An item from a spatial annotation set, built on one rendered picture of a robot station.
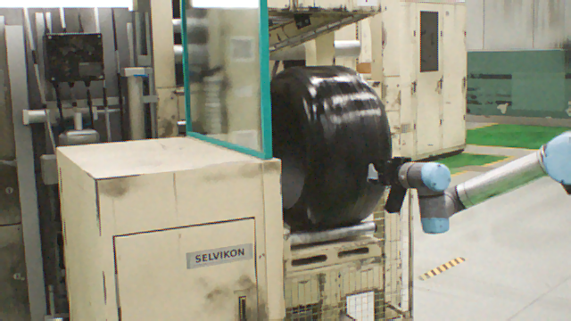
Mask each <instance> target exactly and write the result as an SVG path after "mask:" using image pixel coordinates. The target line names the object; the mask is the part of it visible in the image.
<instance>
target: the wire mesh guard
mask: <svg viewBox="0 0 571 321"><path fill-rule="evenodd" d="M406 195H408V196H409V200H408V202H409V207H408V208H404V209H409V214H407V215H409V228H405V229H409V234H408V236H409V248H405V249H409V254H406V255H409V260H408V262H409V274H408V275H405V276H409V281H405V282H409V287H405V288H409V293H406V294H408V295H409V299H408V301H409V306H408V307H407V308H408V311H410V317H407V318H404V317H402V309H405V308H403V307H402V302H403V301H405V300H402V295H405V294H402V289H404V288H402V283H404V282H403V281H402V277H403V275H402V262H406V261H402V256H405V255H402V250H403V248H402V243H407V242H403V241H402V237H403V236H406V235H402V230H404V229H403V222H408V221H403V216H405V215H403V205H402V206H401V215H400V216H401V222H397V217H399V216H397V212H396V216H394V217H396V230H394V231H396V236H395V237H396V243H392V244H396V250H395V251H396V256H395V257H396V264H393V265H396V270H394V271H396V290H393V291H396V296H394V297H396V302H395V303H396V309H395V310H396V319H394V320H392V311H393V310H392V305H393V303H392V278H393V277H392V272H393V271H392V259H391V265H387V266H391V271H389V272H391V277H390V278H391V284H388V285H391V291H388V292H391V297H389V298H391V303H390V305H391V317H388V318H391V320H390V321H413V320H414V190H413V188H409V194H406ZM385 212H386V210H385ZM384 219H386V217H384ZM397 223H401V229H399V230H401V249H399V250H401V262H397V257H400V256H397V251H398V250H397V237H399V236H397ZM385 226H390V224H386V223H385ZM382 233H386V231H384V232H382ZM385 239H389V238H385ZM382 246H384V247H385V245H382ZM386 252H388V251H384V253H386ZM385 259H390V258H386V257H385V258H384V260H385ZM400 263H401V269H398V270H401V301H398V302H401V315H399V316H401V318H398V319H397V317H398V316H397V310H398V309H397V290H400V289H397V284H399V283H397V277H398V276H397V264H400ZM383 267H386V265H384V266H383ZM380 268H381V267H380V263H379V280H377V281H379V286H378V287H379V307H378V308H379V313H378V314H379V321H380V320H383V319H380V314H382V313H380V308H381V307H380V293H382V292H380V287H382V286H380V274H383V273H380ZM369 269H372V268H368V265H367V269H363V270H367V275H366V277H367V289H364V290H367V295H366V296H367V303H363V304H367V309H364V310H366V311H367V315H366V317H367V319H368V303H371V301H368V296H370V295H368V283H371V282H369V281H368V277H369V275H368V270H369ZM348 273H349V279H346V280H349V292H347V293H349V299H348V300H349V307H350V300H351V299H350V286H352V285H350V273H352V272H350V269H349V272H348ZM385 273H388V272H385ZM356 278H359V277H356V275H355V284H354V285H355V298H353V299H355V305H354V306H355V312H352V313H355V318H354V319H355V321H356V319H357V318H356V312H359V311H356V306H358V305H356V292H358V291H356ZM385 279H389V278H385ZM385 279H381V280H385ZM289 284H291V290H288V291H291V297H288V298H291V305H287V306H291V307H292V305H295V304H292V284H293V283H292V282H291V283H289ZM335 289H339V288H335ZM329 290H330V296H327V297H330V310H329V311H330V321H331V311H332V310H331V304H334V303H331V290H334V289H331V288H330V289H329ZM288 291H285V292H288ZM325 291H328V290H325V287H324V291H321V292H324V297H323V298H324V305H321V306H324V318H322V319H324V321H325V312H327V311H325V298H326V297H325ZM313 293H315V292H311V300H310V301H311V308H309V309H311V321H312V315H315V314H312V302H313V301H314V300H318V313H316V314H318V320H314V321H319V320H321V319H319V313H323V312H319V307H321V306H319V299H322V298H319V288H318V291H317V293H318V298H317V299H314V300H313V299H312V294H313ZM338 295H341V294H337V302H336V303H337V316H336V317H337V321H338V317H339V316H338V309H339V308H338V303H339V302H338ZM371 295H374V300H373V301H374V315H371V316H374V321H375V315H377V314H375V309H376V308H375V294H371ZM310 301H306V297H305V302H302V303H305V316H302V317H305V321H306V302H310ZM349 307H346V308H349ZM300 310H303V309H300V305H299V310H295V311H299V321H300ZM290 312H294V311H290ZM290 312H286V313H290ZM348 314H351V313H348Z"/></svg>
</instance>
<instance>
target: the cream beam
mask: <svg viewBox="0 0 571 321"><path fill-rule="evenodd" d="M268 9H269V16H293V15H294V14H296V13H312V14H364V13H372V12H382V0H377V6H357V0H268Z"/></svg>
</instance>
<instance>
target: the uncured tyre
mask: <svg viewBox="0 0 571 321"><path fill-rule="evenodd" d="M270 94H271V124H272V152H273V154H272V155H273V158H275V159H278V160H281V192H282V220H283V221H284V222H286V224H287V225H288V226H289V227H291V228H292V229H294V230H299V231H307V230H312V229H319V228H325V227H331V226H342V225H349V223H354V222H360V221H361V220H363V219H365V218H368V217H369V216H370V215H371V214H372V213H373V212H374V211H375V209H376V208H377V206H378V204H379V203H380V201H381V200H382V198H383V196H384V194H385V185H373V184H370V183H369V181H368V173H369V165H370V164H373V166H374V169H375V170H376V162H375V159H391V158H392V157H393V148H392V137H391V131H390V126H389V122H388V118H387V115H386V112H385V107H384V105H383V103H382V101H381V99H380V97H379V96H378V94H377V92H376V90H375V89H374V88H373V87H372V86H371V85H370V84H369V83H368V82H367V80H366V79H365V78H364V77H363V76H362V75H361V74H360V73H359V72H358V71H356V70H354V69H352V68H349V67H345V66H343V65H317V66H293V67H290V68H287V69H284V70H281V71H280V72H278V73H277V74H276V75H275V76H274V77H273V79H272V80H271V81H270Z"/></svg>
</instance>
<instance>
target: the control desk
mask: <svg viewBox="0 0 571 321"><path fill-rule="evenodd" d="M56 155H57V167H58V178H59V188H60V200H61V212H62V232H63V244H64V256H65V267H66V277H67V289H68V301H69V305H70V321H283V319H284V318H286V314H285V283H284V253H283V221H282V192H281V160H278V159H275V158H273V159H272V160H263V159H260V158H257V157H253V156H251V155H248V154H245V152H239V151H237V150H234V149H231V148H227V147H224V146H221V145H218V144H213V143H210V142H207V141H204V140H201V139H198V138H195V137H192V136H185V138H183V137H172V138H161V139H150V140H137V141H127V142H116V143H104V144H82V145H71V146H60V148H56Z"/></svg>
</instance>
